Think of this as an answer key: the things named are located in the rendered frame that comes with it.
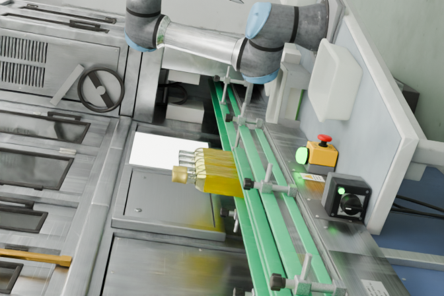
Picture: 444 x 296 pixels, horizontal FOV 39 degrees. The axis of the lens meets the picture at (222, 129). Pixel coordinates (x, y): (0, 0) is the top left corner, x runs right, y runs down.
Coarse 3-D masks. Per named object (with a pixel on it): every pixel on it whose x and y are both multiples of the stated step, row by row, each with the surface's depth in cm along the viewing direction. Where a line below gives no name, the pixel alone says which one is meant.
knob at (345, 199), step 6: (342, 198) 138; (348, 198) 137; (354, 198) 137; (342, 204) 137; (348, 204) 137; (354, 204) 137; (360, 204) 137; (342, 210) 139; (348, 210) 136; (354, 210) 136; (360, 210) 136
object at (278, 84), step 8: (280, 64) 218; (280, 72) 226; (280, 80) 227; (272, 88) 228; (280, 88) 212; (272, 96) 228; (280, 96) 212; (272, 104) 229; (280, 104) 214; (272, 112) 230; (272, 120) 227
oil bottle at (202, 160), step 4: (196, 160) 202; (200, 160) 201; (204, 160) 201; (208, 160) 202; (212, 160) 203; (216, 160) 203; (220, 160) 204; (196, 164) 200; (200, 164) 199; (208, 164) 199; (212, 164) 200; (216, 164) 200; (220, 164) 200; (224, 164) 201; (228, 164) 202; (232, 164) 202; (236, 168) 200
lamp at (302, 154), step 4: (300, 148) 169; (304, 148) 169; (308, 148) 169; (300, 152) 168; (304, 152) 167; (308, 152) 168; (296, 156) 169; (300, 156) 167; (304, 156) 167; (308, 156) 167; (300, 160) 168; (304, 160) 168; (308, 160) 168; (304, 164) 169
